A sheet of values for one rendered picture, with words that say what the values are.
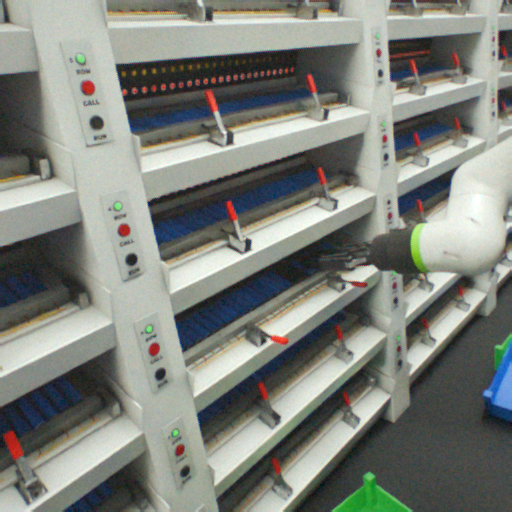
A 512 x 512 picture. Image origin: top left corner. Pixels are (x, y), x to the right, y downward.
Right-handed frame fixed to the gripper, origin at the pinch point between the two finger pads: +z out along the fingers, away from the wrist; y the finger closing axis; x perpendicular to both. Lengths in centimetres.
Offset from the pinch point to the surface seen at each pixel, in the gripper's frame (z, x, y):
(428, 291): 1, 26, -43
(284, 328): -3.0, 8.1, 18.7
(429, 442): -5, 57, -15
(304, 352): 6.5, 20.3, 6.8
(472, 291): 8, 43, -84
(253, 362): -3.3, 10.2, 28.8
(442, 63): 1, -38, -87
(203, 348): -0.4, 3.7, 36.1
